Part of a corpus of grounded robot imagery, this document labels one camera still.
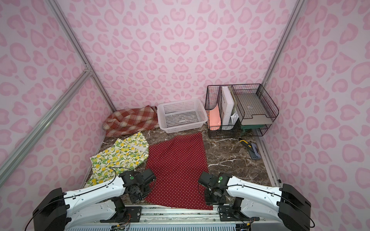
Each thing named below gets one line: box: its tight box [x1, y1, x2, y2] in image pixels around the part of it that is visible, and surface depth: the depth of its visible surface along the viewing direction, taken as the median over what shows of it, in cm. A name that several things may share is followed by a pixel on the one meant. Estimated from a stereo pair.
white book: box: [221, 86, 235, 126], surface depth 97 cm
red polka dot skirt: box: [145, 132, 213, 211], surface depth 92 cm
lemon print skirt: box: [84, 131, 150, 189], surface depth 94 cm
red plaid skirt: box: [102, 105, 160, 138], surface depth 114 cm
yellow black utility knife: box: [238, 138, 262, 160], surface depth 95 cm
